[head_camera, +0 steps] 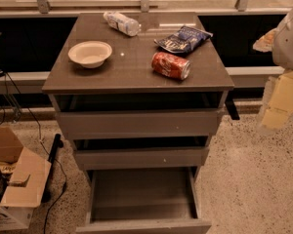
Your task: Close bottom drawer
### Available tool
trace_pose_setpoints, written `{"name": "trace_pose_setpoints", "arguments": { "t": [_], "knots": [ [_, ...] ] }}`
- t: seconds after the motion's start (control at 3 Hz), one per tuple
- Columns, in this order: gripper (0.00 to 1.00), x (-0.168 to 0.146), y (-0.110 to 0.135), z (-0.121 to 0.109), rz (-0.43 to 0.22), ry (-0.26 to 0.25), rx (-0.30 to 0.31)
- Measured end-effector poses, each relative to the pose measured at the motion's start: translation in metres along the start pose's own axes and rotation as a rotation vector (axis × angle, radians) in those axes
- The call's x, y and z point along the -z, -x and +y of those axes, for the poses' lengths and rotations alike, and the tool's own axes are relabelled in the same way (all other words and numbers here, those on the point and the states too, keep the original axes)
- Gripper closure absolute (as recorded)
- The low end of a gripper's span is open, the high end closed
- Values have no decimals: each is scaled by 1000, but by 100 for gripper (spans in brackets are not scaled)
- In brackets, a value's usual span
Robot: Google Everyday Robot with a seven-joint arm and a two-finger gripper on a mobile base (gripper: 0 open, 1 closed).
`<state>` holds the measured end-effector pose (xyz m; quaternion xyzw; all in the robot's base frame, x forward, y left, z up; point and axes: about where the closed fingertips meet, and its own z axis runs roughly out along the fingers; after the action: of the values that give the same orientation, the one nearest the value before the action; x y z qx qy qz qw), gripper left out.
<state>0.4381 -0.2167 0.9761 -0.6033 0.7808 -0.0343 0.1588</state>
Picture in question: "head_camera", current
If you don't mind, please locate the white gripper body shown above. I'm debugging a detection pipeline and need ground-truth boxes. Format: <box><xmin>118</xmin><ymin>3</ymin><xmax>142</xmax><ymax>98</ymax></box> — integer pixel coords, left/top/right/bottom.
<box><xmin>269</xmin><ymin>71</ymin><xmax>293</xmax><ymax>115</ymax></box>

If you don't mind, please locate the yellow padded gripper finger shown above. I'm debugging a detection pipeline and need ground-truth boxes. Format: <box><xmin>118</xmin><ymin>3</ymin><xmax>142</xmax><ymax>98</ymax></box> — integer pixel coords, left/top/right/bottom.
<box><xmin>257</xmin><ymin>75</ymin><xmax>293</xmax><ymax>135</ymax></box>

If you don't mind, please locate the grey bottom drawer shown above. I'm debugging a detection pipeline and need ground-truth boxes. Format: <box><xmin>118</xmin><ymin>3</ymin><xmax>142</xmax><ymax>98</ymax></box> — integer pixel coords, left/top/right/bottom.
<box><xmin>76</xmin><ymin>168</ymin><xmax>211</xmax><ymax>234</ymax></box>

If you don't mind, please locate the grey drawer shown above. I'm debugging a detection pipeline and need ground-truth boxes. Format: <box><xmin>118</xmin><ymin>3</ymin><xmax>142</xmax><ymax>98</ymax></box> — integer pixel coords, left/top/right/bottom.
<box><xmin>74</xmin><ymin>136</ymin><xmax>208</xmax><ymax>170</ymax></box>
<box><xmin>76</xmin><ymin>168</ymin><xmax>211</xmax><ymax>234</ymax></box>
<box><xmin>54</xmin><ymin>93</ymin><xmax>225</xmax><ymax>140</ymax></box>

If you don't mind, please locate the grey top drawer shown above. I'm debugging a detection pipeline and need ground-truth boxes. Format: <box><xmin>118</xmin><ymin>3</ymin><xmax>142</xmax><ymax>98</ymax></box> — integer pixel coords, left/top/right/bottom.
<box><xmin>54</xmin><ymin>93</ymin><xmax>225</xmax><ymax>140</ymax></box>

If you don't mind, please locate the grey middle drawer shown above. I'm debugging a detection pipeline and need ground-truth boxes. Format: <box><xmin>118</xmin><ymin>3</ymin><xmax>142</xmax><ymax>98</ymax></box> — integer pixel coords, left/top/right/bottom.
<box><xmin>74</xmin><ymin>136</ymin><xmax>208</xmax><ymax>170</ymax></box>

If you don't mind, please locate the grey drawer cabinet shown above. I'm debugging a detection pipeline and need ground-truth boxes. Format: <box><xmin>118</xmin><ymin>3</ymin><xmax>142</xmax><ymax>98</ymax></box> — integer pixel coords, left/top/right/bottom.
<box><xmin>42</xmin><ymin>13</ymin><xmax>233</xmax><ymax>178</ymax></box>

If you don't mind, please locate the red soda can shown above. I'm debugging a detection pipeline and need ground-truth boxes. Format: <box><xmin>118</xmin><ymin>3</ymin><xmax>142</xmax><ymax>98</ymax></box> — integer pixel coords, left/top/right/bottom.
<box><xmin>151</xmin><ymin>52</ymin><xmax>190</xmax><ymax>80</ymax></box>

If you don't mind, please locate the blue chip bag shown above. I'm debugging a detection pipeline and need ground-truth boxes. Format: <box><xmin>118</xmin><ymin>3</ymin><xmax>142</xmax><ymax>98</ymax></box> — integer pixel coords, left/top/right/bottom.
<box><xmin>154</xmin><ymin>25</ymin><xmax>213</xmax><ymax>54</ymax></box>

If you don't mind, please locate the clear plastic water bottle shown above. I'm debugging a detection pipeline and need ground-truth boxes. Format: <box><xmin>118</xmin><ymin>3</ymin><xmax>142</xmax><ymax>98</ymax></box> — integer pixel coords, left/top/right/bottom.
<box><xmin>104</xmin><ymin>12</ymin><xmax>141</xmax><ymax>37</ymax></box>

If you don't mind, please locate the white paper bowl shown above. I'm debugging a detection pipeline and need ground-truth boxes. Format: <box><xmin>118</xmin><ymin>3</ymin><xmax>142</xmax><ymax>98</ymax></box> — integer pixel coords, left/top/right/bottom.
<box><xmin>68</xmin><ymin>41</ymin><xmax>112</xmax><ymax>68</ymax></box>

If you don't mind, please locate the black bar stand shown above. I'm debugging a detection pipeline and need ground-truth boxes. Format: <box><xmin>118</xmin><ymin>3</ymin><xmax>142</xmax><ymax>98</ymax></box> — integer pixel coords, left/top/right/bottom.
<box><xmin>40</xmin><ymin>133</ymin><xmax>64</xmax><ymax>204</ymax></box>

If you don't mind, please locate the open cardboard box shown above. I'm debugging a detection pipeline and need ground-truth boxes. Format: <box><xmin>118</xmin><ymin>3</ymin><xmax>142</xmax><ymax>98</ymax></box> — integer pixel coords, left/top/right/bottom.
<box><xmin>0</xmin><ymin>127</ymin><xmax>51</xmax><ymax>231</ymax></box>

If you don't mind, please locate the black floor cable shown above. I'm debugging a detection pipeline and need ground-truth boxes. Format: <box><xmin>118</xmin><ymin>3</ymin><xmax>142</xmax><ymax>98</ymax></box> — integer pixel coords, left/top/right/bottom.
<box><xmin>3</xmin><ymin>71</ymin><xmax>68</xmax><ymax>234</ymax></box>

